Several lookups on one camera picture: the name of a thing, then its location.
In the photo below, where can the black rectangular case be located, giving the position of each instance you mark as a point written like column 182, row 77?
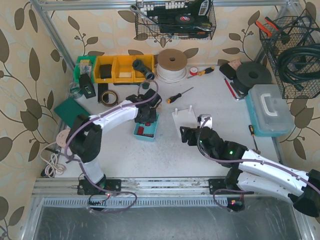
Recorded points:
column 228, row 71

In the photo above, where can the dark steel hex key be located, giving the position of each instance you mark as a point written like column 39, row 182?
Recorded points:
column 239, row 94

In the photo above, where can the green storage bin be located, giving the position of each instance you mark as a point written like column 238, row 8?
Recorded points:
column 84, row 65

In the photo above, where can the glass jar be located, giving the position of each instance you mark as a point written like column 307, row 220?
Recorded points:
column 75, row 90

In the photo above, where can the teal spring tray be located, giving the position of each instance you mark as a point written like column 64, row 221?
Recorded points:
column 150, row 130

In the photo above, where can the wire basket with tools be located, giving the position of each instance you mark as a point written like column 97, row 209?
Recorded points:
column 164, row 20

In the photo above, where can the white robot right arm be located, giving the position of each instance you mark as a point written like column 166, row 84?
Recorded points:
column 251, row 172

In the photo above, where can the brown tape roll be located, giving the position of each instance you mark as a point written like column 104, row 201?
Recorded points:
column 109, row 98

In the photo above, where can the black box in bin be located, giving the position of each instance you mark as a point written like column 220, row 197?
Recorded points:
column 105, row 71

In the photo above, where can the teal plastic toolbox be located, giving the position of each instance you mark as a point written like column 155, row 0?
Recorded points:
column 268, row 112

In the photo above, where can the red tape roll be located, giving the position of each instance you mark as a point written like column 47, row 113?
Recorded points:
column 193, row 71

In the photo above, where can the black pipe fitting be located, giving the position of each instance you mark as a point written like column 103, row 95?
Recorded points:
column 139, row 66

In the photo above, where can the wire basket with hoses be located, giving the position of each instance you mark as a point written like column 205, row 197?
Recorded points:
column 293, row 53

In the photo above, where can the red handled hex key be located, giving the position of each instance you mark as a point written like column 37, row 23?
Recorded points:
column 233, row 93

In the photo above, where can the black green device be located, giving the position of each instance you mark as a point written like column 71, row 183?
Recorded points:
column 86, row 86

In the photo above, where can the white peg base plate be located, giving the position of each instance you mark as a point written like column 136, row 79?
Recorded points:
column 184, row 118

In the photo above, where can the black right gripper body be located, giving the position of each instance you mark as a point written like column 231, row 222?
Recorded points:
column 191, row 135

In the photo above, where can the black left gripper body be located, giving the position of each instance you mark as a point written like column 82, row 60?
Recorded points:
column 145, row 119

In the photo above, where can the black yellow precision screwdriver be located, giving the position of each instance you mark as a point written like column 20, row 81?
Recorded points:
column 252, row 133

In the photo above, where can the green notebook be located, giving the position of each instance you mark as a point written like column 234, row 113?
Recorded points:
column 68, row 110

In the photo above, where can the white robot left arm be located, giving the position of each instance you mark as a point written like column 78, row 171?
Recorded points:
column 85, row 136

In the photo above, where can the yellow storage bins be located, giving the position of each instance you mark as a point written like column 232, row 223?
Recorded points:
column 122, row 71

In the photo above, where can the white cable spool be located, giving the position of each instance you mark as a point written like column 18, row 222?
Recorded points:
column 171, row 66

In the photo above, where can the orange black small screwdriver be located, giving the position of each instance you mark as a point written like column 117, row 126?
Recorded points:
column 175, row 97

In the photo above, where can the yellow black handle screwdriver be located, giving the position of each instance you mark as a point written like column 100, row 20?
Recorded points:
column 202, row 72

